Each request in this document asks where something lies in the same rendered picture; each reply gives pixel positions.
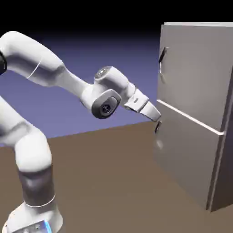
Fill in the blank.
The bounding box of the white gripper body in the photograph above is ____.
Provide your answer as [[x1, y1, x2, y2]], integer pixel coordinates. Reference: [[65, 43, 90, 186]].
[[140, 101, 162, 122]]

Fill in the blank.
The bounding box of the grey cabinet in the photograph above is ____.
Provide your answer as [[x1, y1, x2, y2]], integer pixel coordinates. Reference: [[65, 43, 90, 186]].
[[153, 22, 233, 213]]

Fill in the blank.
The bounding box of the grey cabinet door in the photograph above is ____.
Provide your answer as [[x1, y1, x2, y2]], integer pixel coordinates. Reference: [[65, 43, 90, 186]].
[[157, 24, 233, 132], [153, 101, 224, 210]]

